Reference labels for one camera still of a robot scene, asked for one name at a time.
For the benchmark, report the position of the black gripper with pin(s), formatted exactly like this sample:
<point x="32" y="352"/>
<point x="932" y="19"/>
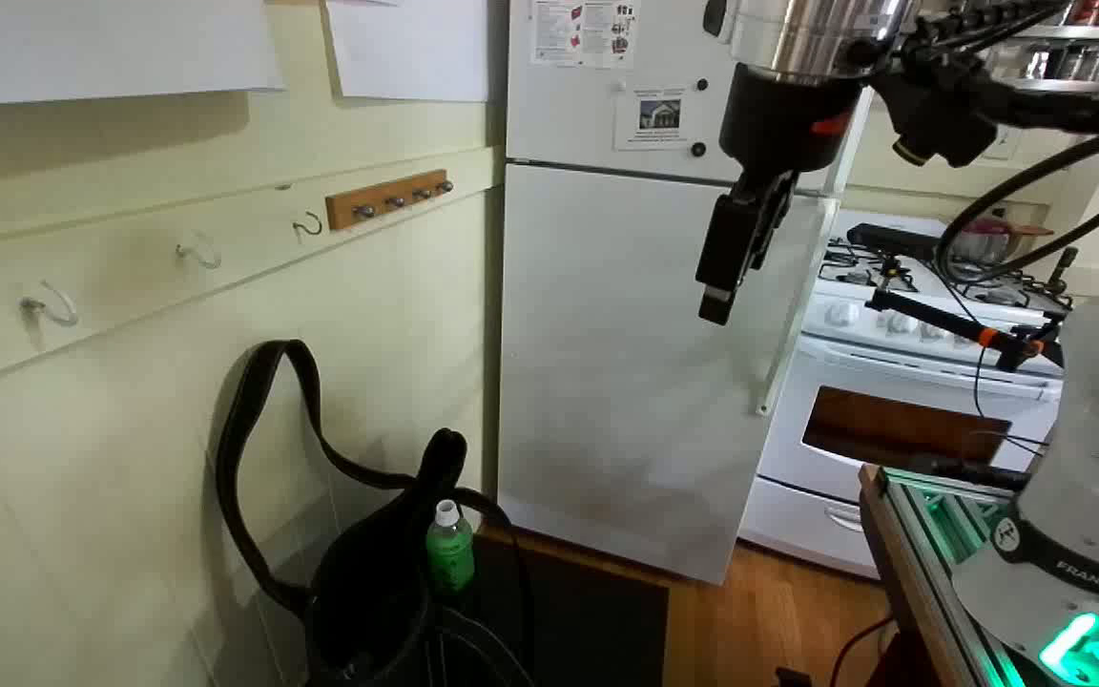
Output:
<point x="736" y="236"/>

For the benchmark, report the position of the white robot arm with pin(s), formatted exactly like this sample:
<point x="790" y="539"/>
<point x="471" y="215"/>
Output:
<point x="799" y="65"/>

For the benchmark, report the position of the green plastic bottle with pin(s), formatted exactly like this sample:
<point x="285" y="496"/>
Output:
<point x="453" y="546"/>

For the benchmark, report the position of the black tote bag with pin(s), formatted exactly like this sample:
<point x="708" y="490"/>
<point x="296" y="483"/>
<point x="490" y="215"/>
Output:
<point x="370" y="612"/>

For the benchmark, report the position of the white kitchen stove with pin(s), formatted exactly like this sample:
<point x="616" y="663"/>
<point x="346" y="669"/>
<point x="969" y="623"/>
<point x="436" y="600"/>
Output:
<point x="885" y="387"/>

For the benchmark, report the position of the white refrigerator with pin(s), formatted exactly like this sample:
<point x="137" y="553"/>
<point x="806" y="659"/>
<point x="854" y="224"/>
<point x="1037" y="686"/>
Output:
<point x="627" y="422"/>

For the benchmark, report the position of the wooden peg rack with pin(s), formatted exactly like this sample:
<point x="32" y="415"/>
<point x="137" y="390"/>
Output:
<point x="354" y="208"/>

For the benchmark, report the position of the white paper sheet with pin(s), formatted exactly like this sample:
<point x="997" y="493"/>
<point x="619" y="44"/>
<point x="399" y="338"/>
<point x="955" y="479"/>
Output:
<point x="408" y="47"/>
<point x="132" y="47"/>

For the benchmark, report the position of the black side table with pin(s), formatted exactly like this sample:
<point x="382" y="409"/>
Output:
<point x="565" y="618"/>

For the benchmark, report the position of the white wall hook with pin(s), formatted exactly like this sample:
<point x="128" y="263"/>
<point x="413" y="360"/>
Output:
<point x="200" y="253"/>
<point x="307" y="224"/>
<point x="50" y="303"/>

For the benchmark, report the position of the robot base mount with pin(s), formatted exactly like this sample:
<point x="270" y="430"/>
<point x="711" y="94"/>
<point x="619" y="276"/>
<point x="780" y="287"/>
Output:
<point x="977" y="618"/>

